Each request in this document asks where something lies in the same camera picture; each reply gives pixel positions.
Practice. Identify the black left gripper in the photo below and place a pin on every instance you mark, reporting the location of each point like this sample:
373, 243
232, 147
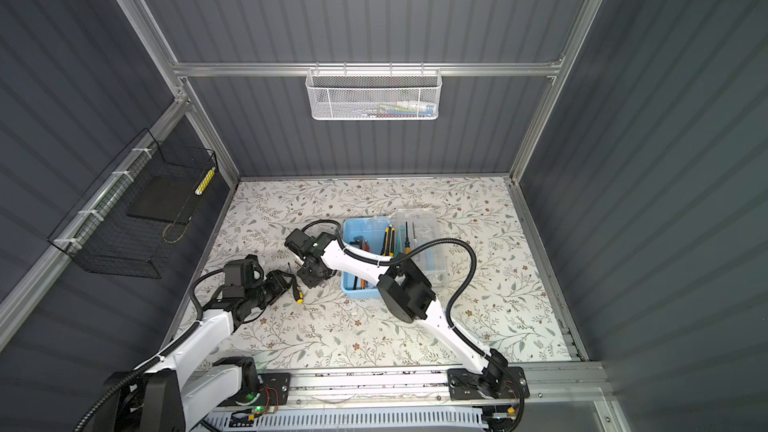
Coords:
277, 282

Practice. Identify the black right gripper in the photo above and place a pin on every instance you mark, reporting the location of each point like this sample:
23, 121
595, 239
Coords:
309, 282

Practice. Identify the yellow black utility knife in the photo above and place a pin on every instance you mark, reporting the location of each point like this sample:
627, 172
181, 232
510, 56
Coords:
388, 249

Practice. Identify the blue plastic tool box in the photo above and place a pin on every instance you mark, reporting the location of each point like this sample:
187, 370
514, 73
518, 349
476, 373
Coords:
400, 233

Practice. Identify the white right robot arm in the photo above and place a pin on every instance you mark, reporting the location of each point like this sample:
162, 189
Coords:
408, 295

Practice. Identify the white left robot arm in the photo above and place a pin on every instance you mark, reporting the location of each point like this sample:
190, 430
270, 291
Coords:
161, 394

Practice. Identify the yellow marker in basket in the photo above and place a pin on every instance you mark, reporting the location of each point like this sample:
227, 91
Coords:
205, 181

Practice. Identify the black wire basket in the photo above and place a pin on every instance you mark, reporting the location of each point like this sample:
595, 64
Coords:
134, 223

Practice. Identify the white wire mesh basket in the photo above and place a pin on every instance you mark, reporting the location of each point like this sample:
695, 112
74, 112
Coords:
374, 97

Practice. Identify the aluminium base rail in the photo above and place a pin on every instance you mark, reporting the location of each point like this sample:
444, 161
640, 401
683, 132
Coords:
559, 396

